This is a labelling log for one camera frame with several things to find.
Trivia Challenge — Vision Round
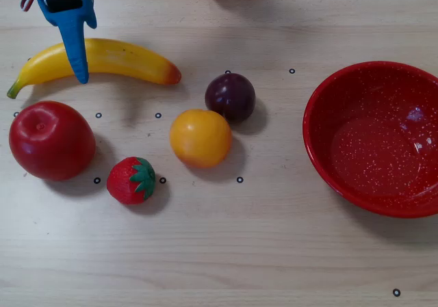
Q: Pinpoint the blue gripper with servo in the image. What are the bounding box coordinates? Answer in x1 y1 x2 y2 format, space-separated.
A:
35 0 99 85

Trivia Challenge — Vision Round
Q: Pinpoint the yellow toy banana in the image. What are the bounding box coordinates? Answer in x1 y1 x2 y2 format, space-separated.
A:
6 38 183 100

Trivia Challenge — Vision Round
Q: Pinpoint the red speckled enamel bowl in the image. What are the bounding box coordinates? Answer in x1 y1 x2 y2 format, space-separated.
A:
302 60 438 219

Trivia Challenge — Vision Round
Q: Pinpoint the red toy apple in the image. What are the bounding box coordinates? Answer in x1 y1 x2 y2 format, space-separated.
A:
8 101 96 182

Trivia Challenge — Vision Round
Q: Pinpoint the red toy strawberry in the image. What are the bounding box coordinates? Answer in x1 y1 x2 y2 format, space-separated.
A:
106 156 157 206

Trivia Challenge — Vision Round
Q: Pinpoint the orange yellow toy fruit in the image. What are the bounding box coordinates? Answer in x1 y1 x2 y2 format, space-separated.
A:
169 108 233 170

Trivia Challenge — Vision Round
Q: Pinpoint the dark purple toy plum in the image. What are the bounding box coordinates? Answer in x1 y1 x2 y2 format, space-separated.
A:
204 72 257 123

